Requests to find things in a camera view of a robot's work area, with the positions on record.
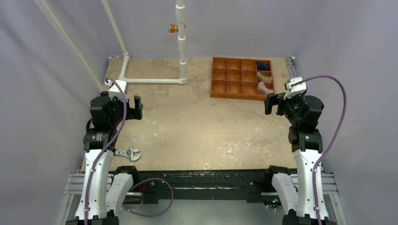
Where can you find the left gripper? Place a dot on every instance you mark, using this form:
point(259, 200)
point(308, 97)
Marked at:
point(133, 113)

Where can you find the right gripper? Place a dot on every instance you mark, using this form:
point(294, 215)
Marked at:
point(278, 103)

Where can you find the pink and white underwear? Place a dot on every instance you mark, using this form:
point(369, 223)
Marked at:
point(262, 89)

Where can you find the orange compartment tray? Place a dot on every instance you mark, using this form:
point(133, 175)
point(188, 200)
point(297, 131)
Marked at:
point(236, 78)

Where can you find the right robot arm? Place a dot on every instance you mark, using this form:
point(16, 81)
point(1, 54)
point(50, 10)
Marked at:
point(303, 204)

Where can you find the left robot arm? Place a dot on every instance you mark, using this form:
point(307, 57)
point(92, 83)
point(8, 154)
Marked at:
point(101, 202)

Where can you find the rolled olive cloth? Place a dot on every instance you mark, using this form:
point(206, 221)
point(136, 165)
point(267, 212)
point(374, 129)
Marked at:
point(264, 77)

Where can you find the rolled blue cloth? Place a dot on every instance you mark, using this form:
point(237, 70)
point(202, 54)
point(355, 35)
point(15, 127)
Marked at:
point(263, 66)

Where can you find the orange yellow valve knob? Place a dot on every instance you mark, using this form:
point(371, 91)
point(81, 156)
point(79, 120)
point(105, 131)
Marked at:
point(173, 28)

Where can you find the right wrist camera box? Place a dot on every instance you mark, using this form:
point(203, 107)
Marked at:
point(294, 86)

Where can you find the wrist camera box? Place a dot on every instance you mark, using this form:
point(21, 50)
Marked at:
point(118, 89)
point(294, 86)

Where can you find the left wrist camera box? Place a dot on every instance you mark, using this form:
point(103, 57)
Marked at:
point(118, 89)

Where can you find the adjustable wrench red handle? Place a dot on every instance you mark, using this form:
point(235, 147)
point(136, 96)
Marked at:
point(130, 154)

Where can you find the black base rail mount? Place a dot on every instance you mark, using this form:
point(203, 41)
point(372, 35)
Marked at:
point(250, 185)

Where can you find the white PVC pipe frame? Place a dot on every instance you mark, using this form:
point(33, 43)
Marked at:
point(97, 30)

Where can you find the aluminium frame rails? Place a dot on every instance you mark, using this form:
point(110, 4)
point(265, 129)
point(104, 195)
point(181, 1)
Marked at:
point(189, 130)

